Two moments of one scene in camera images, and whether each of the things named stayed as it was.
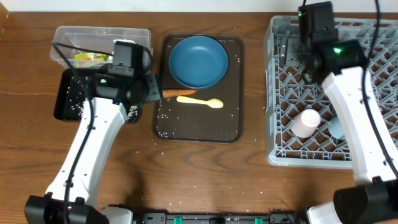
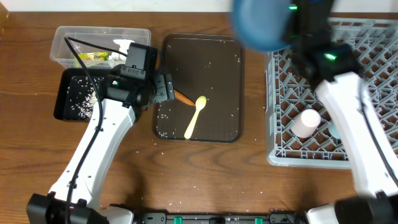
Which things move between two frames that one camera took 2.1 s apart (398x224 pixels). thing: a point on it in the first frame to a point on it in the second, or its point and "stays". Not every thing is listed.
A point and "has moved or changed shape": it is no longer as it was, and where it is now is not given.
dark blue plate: (198, 61) to (262, 23)
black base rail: (286, 216) stays
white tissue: (127, 40) has moved or changed shape
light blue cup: (336, 129) stays
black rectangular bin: (73, 91) stays
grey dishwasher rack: (304, 127) stays
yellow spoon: (214, 102) to (200, 102)
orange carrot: (173, 93) has moved or changed shape
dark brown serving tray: (178, 121) stays
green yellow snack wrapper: (95, 56) stays
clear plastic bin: (68, 41) stays
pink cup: (306, 123) stays
